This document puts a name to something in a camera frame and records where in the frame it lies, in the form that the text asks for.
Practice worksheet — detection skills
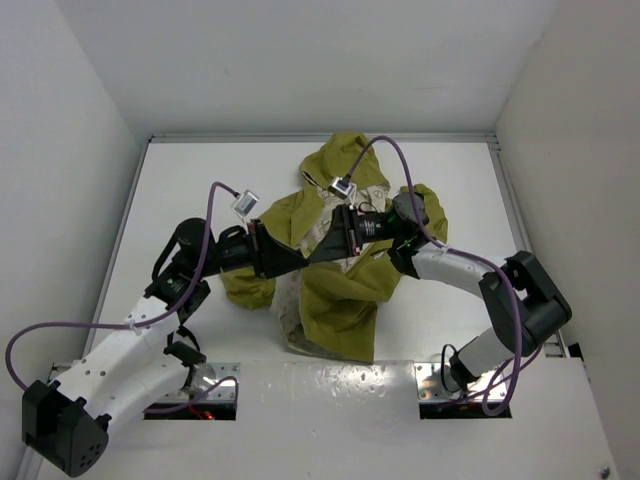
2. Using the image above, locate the metal base plate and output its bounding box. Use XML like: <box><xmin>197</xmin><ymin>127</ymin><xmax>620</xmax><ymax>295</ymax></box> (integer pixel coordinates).
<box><xmin>413</xmin><ymin>362</ymin><xmax>495</xmax><ymax>420</ymax></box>
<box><xmin>144</xmin><ymin>363</ymin><xmax>240</xmax><ymax>421</ymax></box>

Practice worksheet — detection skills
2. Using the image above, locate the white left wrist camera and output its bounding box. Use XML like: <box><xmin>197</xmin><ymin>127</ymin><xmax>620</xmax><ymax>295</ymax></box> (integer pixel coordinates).
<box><xmin>232</xmin><ymin>189</ymin><xmax>259</xmax><ymax>218</ymax></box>

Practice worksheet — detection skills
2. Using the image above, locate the olive green hooded jacket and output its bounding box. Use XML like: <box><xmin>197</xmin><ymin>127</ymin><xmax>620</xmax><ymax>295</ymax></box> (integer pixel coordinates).
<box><xmin>219</xmin><ymin>130</ymin><xmax>449</xmax><ymax>365</ymax></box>

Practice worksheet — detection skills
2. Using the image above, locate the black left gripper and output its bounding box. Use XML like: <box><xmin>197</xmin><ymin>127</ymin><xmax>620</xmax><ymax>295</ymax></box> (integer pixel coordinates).
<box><xmin>195</xmin><ymin>216</ymin><xmax>307</xmax><ymax>277</ymax></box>

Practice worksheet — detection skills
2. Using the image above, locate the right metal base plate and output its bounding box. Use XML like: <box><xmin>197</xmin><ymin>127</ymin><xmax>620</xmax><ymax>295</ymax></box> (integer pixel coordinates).
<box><xmin>413</xmin><ymin>362</ymin><xmax>495</xmax><ymax>420</ymax></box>

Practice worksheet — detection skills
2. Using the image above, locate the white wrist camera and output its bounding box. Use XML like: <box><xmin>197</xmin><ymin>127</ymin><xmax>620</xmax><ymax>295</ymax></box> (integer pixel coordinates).
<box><xmin>327</xmin><ymin>176</ymin><xmax>356</xmax><ymax>200</ymax></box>
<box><xmin>232</xmin><ymin>189</ymin><xmax>259</xmax><ymax>218</ymax></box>

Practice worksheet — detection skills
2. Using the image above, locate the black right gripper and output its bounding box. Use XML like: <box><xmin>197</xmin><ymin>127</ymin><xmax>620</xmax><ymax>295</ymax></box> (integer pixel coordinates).
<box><xmin>307</xmin><ymin>205</ymin><xmax>402</xmax><ymax>265</ymax></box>

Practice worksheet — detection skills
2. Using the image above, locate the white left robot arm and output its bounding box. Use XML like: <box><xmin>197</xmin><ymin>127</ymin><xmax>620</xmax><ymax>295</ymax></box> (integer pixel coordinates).
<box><xmin>22</xmin><ymin>218</ymin><xmax>308</xmax><ymax>478</ymax></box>

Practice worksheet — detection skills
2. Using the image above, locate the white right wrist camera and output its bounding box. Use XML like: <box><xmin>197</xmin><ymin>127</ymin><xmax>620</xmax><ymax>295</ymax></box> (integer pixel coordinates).
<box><xmin>327</xmin><ymin>176</ymin><xmax>356</xmax><ymax>200</ymax></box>

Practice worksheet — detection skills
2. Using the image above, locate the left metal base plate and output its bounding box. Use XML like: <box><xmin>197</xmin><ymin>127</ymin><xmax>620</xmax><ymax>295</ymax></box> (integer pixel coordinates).
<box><xmin>144</xmin><ymin>363</ymin><xmax>240</xmax><ymax>421</ymax></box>

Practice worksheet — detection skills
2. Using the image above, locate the aluminium table frame rail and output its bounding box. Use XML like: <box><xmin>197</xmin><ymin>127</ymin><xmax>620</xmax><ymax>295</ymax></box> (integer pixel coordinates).
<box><xmin>148</xmin><ymin>132</ymin><xmax>499</xmax><ymax>145</ymax></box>

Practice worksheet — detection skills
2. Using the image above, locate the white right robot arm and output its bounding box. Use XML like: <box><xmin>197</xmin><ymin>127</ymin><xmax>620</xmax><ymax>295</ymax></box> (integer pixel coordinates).
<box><xmin>309</xmin><ymin>193</ymin><xmax>572</xmax><ymax>389</ymax></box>

